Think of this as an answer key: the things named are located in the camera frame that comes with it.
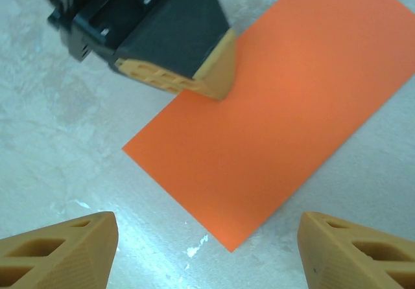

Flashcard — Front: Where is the orange paper sheet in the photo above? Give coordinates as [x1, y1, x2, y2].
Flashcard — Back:
[122, 0, 415, 253]

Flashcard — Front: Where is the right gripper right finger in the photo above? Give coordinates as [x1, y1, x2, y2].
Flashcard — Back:
[297, 211, 415, 289]

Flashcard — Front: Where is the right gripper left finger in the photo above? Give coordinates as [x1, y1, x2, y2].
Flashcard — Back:
[0, 211, 119, 289]

